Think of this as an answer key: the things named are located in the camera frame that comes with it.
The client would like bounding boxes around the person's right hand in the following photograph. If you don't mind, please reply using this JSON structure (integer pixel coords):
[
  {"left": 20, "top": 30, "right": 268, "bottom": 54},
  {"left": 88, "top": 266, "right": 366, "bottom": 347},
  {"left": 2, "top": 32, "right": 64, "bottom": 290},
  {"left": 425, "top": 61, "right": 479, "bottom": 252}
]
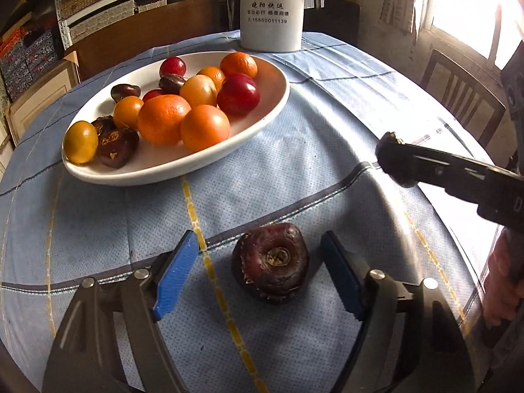
[{"left": 483, "top": 227, "right": 524, "bottom": 326}]

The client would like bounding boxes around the stack of patterned boxes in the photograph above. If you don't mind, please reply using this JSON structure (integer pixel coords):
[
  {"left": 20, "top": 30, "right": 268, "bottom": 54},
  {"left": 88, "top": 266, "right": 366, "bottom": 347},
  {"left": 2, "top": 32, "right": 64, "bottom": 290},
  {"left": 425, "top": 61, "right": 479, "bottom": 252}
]
[{"left": 0, "top": 8, "right": 62, "bottom": 103}]

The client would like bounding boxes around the brown wooden board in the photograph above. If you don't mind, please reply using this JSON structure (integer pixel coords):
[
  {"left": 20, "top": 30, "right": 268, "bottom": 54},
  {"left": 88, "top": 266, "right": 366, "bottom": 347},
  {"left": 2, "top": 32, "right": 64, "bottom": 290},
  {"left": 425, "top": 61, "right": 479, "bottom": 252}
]
[{"left": 65, "top": 0, "right": 230, "bottom": 80}]

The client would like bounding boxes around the white printed jug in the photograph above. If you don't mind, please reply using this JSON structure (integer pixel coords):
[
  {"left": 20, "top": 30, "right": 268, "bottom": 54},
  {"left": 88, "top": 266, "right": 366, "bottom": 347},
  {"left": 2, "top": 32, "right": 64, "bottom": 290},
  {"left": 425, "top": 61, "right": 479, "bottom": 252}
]
[{"left": 239, "top": 0, "right": 328, "bottom": 53}]

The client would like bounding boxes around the dark water chestnut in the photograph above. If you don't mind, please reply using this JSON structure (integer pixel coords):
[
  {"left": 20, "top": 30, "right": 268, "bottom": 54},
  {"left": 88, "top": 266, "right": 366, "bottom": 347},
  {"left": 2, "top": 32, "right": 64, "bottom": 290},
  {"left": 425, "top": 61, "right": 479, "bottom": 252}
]
[{"left": 232, "top": 223, "right": 309, "bottom": 304}]

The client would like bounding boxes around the large orange mandarin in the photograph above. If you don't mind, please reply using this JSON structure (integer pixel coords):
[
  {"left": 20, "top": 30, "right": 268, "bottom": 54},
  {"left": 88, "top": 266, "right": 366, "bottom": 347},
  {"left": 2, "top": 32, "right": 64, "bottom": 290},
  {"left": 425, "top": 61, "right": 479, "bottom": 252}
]
[{"left": 137, "top": 94, "right": 192, "bottom": 146}]

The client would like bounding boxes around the small orange kumquat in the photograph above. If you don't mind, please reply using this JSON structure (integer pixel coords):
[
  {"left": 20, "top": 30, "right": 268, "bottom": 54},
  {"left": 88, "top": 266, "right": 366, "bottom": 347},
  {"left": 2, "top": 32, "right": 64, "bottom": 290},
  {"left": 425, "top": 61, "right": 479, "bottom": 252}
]
[{"left": 196, "top": 66, "right": 227, "bottom": 91}]

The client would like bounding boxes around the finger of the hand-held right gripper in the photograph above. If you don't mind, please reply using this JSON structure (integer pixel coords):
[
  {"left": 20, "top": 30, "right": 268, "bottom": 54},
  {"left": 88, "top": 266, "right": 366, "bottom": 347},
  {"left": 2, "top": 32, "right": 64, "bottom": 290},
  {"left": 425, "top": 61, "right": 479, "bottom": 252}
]
[{"left": 376, "top": 131, "right": 492, "bottom": 203}]

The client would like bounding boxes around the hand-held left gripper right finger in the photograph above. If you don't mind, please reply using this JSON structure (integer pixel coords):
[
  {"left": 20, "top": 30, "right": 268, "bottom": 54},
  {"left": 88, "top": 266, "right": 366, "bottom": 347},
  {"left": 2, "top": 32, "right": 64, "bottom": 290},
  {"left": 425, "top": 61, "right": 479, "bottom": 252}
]
[{"left": 320, "top": 230, "right": 477, "bottom": 393}]

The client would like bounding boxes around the dark wooden chair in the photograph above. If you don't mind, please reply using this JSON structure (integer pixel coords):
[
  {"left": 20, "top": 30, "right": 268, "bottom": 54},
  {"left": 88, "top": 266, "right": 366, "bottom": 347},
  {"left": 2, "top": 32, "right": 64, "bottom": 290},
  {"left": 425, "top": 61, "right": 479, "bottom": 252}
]
[{"left": 421, "top": 49, "right": 507, "bottom": 148}]

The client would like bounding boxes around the white metal shelf rack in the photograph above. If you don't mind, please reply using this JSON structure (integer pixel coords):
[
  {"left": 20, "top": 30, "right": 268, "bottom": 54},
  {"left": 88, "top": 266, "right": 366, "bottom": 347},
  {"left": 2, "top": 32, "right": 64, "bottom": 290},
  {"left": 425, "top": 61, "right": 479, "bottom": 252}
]
[{"left": 53, "top": 0, "right": 246, "bottom": 46}]

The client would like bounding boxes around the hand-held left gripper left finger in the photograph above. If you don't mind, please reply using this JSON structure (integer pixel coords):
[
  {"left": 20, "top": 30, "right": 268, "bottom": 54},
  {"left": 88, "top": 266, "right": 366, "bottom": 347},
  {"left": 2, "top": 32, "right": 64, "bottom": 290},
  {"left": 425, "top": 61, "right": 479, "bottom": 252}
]
[{"left": 42, "top": 230, "right": 200, "bottom": 393}]

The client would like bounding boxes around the pale yellow tomato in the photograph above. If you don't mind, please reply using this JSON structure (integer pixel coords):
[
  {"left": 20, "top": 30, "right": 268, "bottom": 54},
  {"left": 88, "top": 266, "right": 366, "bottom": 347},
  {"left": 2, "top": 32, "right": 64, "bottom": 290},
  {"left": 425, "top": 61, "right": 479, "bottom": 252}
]
[{"left": 179, "top": 74, "right": 218, "bottom": 108}]

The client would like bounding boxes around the yellow oval tomato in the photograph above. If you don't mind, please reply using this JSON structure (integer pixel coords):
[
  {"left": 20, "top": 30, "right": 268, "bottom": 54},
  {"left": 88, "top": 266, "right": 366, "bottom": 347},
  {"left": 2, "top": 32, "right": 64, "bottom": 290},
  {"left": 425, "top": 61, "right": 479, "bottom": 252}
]
[{"left": 63, "top": 121, "right": 99, "bottom": 165}]

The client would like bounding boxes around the orange-yellow cherry tomato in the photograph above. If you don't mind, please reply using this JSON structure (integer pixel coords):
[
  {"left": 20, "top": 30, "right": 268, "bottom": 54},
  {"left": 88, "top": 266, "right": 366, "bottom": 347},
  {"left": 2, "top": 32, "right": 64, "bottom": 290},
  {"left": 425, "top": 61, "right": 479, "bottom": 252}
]
[{"left": 113, "top": 96, "right": 145, "bottom": 130}]

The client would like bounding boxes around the light wooden cabinet door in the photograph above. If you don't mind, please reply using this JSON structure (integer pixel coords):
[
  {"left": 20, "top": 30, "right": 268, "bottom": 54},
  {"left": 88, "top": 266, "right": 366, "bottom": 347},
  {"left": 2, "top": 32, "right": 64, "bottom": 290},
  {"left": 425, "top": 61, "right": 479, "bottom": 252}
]
[{"left": 6, "top": 51, "right": 80, "bottom": 144}]

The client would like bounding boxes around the white oval plate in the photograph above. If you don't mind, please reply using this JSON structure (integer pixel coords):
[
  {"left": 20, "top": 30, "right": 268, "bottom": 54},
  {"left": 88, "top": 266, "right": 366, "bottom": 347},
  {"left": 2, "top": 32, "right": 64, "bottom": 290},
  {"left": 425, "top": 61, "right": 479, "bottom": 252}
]
[{"left": 61, "top": 51, "right": 291, "bottom": 187}]

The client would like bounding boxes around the bright window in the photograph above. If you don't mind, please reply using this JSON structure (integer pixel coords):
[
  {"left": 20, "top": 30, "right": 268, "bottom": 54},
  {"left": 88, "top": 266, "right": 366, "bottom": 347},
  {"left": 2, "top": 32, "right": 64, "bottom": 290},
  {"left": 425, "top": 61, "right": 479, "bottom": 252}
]
[{"left": 430, "top": 0, "right": 524, "bottom": 70}]

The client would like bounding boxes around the blue checked tablecloth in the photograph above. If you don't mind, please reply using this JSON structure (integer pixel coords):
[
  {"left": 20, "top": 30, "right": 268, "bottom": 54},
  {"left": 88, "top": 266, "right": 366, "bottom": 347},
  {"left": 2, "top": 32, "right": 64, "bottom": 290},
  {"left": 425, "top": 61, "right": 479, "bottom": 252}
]
[{"left": 0, "top": 30, "right": 496, "bottom": 393}]

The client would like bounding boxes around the shiny brown chestnut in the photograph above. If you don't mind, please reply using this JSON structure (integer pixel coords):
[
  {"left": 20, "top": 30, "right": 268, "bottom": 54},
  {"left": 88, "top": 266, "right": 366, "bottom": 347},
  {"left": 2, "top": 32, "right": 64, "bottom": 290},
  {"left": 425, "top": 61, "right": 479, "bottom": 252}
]
[
  {"left": 110, "top": 84, "right": 142, "bottom": 102},
  {"left": 158, "top": 74, "right": 186, "bottom": 95}
]

